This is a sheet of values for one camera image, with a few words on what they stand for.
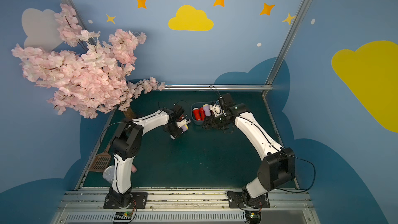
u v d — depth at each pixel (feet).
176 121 2.83
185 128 3.18
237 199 2.45
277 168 1.39
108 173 2.52
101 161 2.83
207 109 3.39
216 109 2.44
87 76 1.82
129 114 3.05
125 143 1.77
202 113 3.42
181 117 3.05
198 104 3.53
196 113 3.44
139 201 2.40
